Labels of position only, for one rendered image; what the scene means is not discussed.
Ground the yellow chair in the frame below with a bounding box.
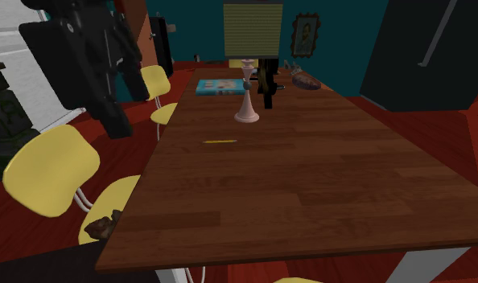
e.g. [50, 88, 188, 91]
[228, 58, 260, 70]
[139, 64, 179, 142]
[2, 124, 142, 246]
[273, 277, 323, 283]

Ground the black refrigerator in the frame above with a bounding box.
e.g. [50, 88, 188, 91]
[359, 0, 478, 113]

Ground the brown rough lump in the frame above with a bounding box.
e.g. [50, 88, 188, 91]
[84, 209, 123, 241]

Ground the dark shelf unit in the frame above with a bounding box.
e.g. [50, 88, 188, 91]
[0, 50, 42, 182]

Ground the brown wooden table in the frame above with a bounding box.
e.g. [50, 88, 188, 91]
[94, 67, 478, 283]

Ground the blue book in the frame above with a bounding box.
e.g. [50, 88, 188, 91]
[195, 78, 249, 97]

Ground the orange door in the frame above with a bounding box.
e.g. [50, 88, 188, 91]
[122, 0, 160, 68]

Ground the brown bread loaf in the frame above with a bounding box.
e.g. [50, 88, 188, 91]
[291, 72, 323, 92]

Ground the framed portrait picture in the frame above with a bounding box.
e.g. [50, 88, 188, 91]
[290, 12, 322, 59]

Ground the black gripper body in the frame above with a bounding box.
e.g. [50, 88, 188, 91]
[18, 0, 126, 113]

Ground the black cabinet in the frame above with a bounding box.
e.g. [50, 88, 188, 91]
[149, 15, 175, 78]

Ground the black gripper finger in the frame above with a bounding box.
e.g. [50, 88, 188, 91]
[86, 100, 134, 140]
[113, 16, 151, 104]

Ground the pink candlestick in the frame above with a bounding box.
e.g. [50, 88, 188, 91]
[233, 58, 261, 124]

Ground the black robot stand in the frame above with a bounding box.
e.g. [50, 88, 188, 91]
[0, 240, 163, 283]

